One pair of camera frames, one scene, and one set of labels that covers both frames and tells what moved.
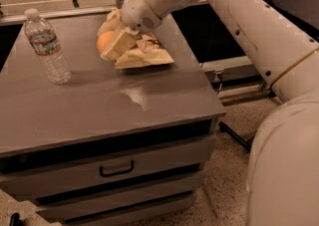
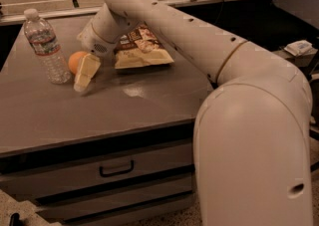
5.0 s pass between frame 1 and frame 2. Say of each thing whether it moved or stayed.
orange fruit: moved
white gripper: moved
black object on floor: stayed
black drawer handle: stayed
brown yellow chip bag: stayed
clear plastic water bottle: stayed
